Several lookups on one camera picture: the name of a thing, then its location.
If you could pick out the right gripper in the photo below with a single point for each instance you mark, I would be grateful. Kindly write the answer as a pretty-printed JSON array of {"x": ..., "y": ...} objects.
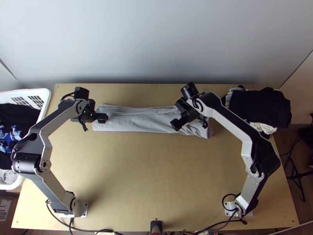
[{"x": 187, "y": 113}]

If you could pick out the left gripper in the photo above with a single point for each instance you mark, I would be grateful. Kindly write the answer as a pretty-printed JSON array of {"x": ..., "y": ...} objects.
[{"x": 100, "y": 117}]

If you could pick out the white laundry basket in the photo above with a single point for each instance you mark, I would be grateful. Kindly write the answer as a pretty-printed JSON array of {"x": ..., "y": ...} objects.
[{"x": 24, "y": 94}]

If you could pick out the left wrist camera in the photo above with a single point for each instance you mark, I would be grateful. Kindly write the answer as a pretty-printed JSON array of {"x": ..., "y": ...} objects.
[{"x": 82, "y": 93}]

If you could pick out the heap of clothes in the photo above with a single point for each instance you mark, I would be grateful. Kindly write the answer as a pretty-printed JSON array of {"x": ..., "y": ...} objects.
[{"x": 14, "y": 115}]

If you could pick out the black tripod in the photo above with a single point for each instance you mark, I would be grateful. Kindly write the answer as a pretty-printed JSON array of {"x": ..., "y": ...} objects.
[{"x": 300, "y": 187}]

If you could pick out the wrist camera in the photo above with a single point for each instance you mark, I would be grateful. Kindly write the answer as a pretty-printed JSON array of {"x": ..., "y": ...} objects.
[
  {"x": 189, "y": 90},
  {"x": 82, "y": 93}
]

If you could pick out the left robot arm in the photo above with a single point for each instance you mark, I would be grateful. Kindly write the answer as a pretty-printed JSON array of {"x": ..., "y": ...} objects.
[{"x": 41, "y": 127}]

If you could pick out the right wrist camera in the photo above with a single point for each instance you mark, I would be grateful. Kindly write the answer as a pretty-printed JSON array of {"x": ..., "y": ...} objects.
[{"x": 189, "y": 90}]

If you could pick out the pile of folded clothes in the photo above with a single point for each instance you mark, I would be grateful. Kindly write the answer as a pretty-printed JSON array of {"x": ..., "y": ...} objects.
[{"x": 259, "y": 107}]

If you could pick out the light grey t-shirt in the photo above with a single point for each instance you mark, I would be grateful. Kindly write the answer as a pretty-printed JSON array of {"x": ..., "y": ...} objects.
[{"x": 137, "y": 120}]

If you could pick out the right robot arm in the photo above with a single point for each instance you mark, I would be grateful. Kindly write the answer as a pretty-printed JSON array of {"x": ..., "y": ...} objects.
[{"x": 232, "y": 117}]

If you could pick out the cardboard box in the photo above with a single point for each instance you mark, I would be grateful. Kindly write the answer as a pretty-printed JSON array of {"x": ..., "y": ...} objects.
[{"x": 7, "y": 208}]

